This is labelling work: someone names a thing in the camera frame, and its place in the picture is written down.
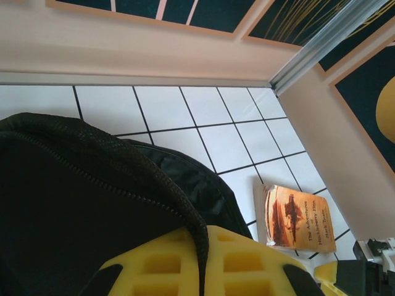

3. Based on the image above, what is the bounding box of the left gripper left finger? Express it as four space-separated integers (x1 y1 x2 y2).
77 226 201 296

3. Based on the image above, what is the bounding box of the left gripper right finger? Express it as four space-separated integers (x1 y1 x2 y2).
203 224 316 296

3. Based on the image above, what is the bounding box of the black backpack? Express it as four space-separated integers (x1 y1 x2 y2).
0 112 254 296

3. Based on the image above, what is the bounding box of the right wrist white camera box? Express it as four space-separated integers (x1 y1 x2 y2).
353 236 395 265

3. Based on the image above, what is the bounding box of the aluminium corner post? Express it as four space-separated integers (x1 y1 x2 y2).
270 0 395 97

